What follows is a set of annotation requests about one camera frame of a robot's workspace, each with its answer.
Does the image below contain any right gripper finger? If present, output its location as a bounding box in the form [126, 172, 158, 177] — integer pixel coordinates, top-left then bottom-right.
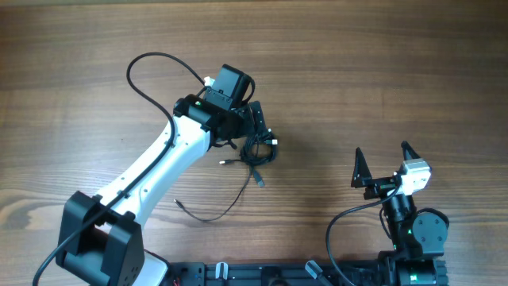
[351, 147, 372, 188]
[401, 141, 420, 160]

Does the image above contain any thin black USB cable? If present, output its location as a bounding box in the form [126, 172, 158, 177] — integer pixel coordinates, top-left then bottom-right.
[173, 166, 255, 222]

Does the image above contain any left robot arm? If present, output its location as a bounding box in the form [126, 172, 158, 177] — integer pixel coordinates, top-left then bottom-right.
[55, 64, 265, 286]

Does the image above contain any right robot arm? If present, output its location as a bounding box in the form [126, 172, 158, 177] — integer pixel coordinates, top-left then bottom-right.
[351, 141, 450, 286]

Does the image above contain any right camera cable black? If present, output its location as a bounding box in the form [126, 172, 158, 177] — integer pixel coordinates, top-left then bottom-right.
[325, 187, 399, 286]

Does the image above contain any camera cable black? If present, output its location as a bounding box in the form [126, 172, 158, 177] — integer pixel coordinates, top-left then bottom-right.
[32, 52, 207, 286]
[325, 187, 399, 286]

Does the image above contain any left camera cable black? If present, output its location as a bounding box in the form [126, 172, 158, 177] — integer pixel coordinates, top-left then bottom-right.
[32, 52, 207, 286]

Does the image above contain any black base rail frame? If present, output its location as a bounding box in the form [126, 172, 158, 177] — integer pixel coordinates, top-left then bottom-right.
[162, 260, 449, 286]

